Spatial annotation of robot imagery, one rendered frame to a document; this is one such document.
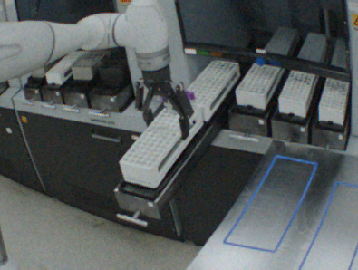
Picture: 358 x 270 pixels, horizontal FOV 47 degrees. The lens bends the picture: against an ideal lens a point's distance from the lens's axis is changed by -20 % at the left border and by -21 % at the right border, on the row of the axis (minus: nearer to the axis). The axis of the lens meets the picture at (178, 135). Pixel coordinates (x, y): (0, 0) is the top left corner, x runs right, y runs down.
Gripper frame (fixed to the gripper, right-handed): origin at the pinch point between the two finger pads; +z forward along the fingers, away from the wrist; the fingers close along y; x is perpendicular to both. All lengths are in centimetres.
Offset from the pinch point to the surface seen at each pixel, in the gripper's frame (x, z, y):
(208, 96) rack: 19.8, 1.4, 3.5
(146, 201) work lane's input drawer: -21.7, 7.6, 3.7
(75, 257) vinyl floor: -7, 88, -68
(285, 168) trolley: -1.9, 5.6, 36.0
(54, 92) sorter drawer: 21, 8, -68
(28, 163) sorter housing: 21, 58, -111
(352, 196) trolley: -9, 6, 61
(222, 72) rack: 36.1, 1.6, 1.4
